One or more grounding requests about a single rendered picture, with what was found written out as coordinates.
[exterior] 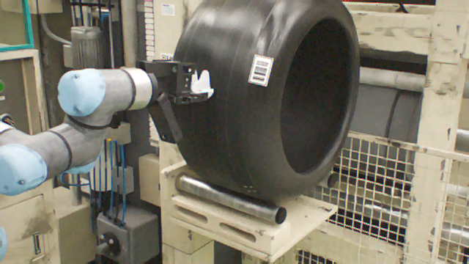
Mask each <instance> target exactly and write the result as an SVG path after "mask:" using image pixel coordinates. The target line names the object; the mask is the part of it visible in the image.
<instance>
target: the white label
mask: <svg viewBox="0 0 469 264"><path fill-rule="evenodd" d="M272 63H273V58H269V57H264V56H258V55H255V57H254V63H253V67H252V70H251V75H250V77H249V79H248V82H249V83H252V84H258V85H262V86H267V83H268V79H269V75H270V70H271V67H272Z"/></svg>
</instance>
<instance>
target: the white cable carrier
mask: <svg viewBox="0 0 469 264"><path fill-rule="evenodd" d="M145 1H146V2H145V7H146V8H145V12H147V13H145V17H146V19H145V22H146V23H151V24H146V29H147V30H146V34H150V35H147V36H146V39H147V45H148V46H147V51H148V52H147V56H148V57H147V61H152V60H153V59H156V54H155V36H154V34H155V33H154V13H153V0H145ZM149 121H150V123H149V125H150V126H152V127H150V128H149V130H150V131H152V132H150V136H151V137H150V138H151V139H157V140H159V138H158V132H157V130H156V127H155V124H154V122H153V121H152V119H151V117H150V118H149ZM150 144H151V146H155V147H159V144H157V143H153V142H150Z"/></svg>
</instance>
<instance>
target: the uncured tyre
mask: <svg viewBox="0 0 469 264"><path fill-rule="evenodd" d="M255 55H258V56H264V57H269V58H273V63H272V67H271V70H270V75H269V79H268V83H267V86H262V85H258V84H252V83H249V82H248V79H249V77H250V75H251V70H252V67H253V63H254V57H255ZM172 61H177V62H178V61H180V63H189V64H196V74H197V80H199V77H200V76H201V75H202V72H203V71H204V70H206V71H207V72H208V73H209V80H210V89H213V93H212V94H211V96H210V97H209V98H208V100H205V101H202V102H192V103H189V104H173V103H171V107H172V110H173V112H174V116H175V118H176V120H177V123H178V125H179V128H180V132H181V134H182V138H181V140H179V141H178V142H177V143H176V144H177V148H178V150H179V151H180V154H181V156H182V157H183V159H184V161H185V162H186V163H187V165H189V167H190V168H191V169H192V170H193V171H194V172H195V173H196V174H198V175H199V176H202V177H203V179H205V180H206V181H207V182H209V183H212V184H214V185H217V186H221V187H224V188H227V189H230V190H233V191H237V192H240V193H242V194H244V195H246V196H250V197H254V198H257V199H260V200H263V201H266V202H288V201H291V200H293V199H297V198H298V197H300V196H302V195H303V194H305V193H306V192H307V191H308V190H310V189H313V188H314V187H315V186H317V185H318V184H319V183H320V182H321V181H322V180H323V179H324V178H325V176H326V175H327V174H328V173H329V171H330V170H331V169H332V167H333V165H334V164H335V163H336V159H337V158H338V156H339V153H340V152H341V150H342V149H343V147H344V143H345V141H346V139H347V135H348V133H349V130H350V126H351V123H352V118H353V115H354V110H355V107H356V103H357V99H358V89H359V81H360V48H359V42H358V34H357V30H356V28H355V22H354V20H353V18H352V17H351V15H350V13H349V11H348V10H347V8H346V6H345V5H344V3H343V2H342V1H341V0H203V1H201V2H200V4H199V6H198V7H197V8H196V9H195V11H194V12H193V14H192V16H191V18H190V20H189V22H188V23H187V25H185V28H184V29H183V31H182V34H181V35H180V38H179V40H178V43H177V46H176V49H175V52H174V55H173V59H172ZM190 161H191V163H190ZM192 163H193V164H192ZM195 164H198V165H202V166H198V165H195ZM204 166H206V167H209V168H210V169H209V168H206V167H204ZM243 185H250V186H254V187H255V189H256V190H257V191H258V192H259V193H258V192H248V191H246V189H245V188H244V187H243Z"/></svg>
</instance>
